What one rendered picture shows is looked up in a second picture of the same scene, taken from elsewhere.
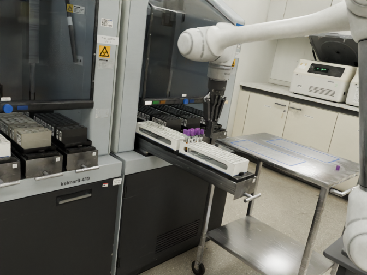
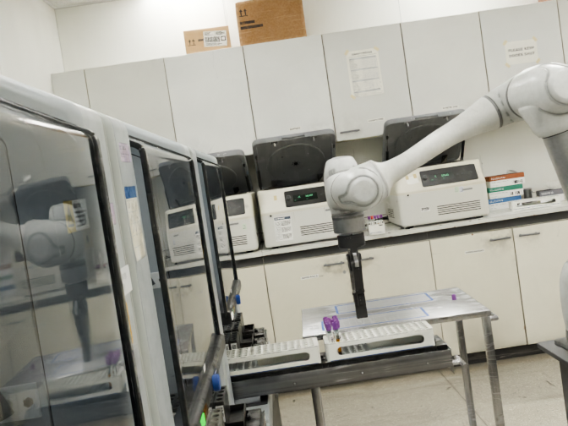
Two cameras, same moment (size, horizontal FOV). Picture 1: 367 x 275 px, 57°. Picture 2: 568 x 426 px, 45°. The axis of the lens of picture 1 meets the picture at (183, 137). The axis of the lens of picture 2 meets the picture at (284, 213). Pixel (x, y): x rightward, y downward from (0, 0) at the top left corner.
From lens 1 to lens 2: 1.34 m
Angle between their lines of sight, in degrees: 45
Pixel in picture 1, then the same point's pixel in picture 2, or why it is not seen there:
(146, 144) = (259, 384)
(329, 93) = (237, 241)
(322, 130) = (251, 300)
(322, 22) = (468, 128)
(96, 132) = not seen: hidden behind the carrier
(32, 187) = not seen: outside the picture
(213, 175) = (412, 358)
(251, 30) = (420, 153)
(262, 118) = not seen: hidden behind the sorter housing
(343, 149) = (294, 314)
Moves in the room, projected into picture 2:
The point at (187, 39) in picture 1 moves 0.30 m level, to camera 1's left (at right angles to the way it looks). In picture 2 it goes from (370, 183) to (281, 199)
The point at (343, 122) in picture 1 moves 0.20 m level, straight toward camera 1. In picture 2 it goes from (276, 275) to (287, 278)
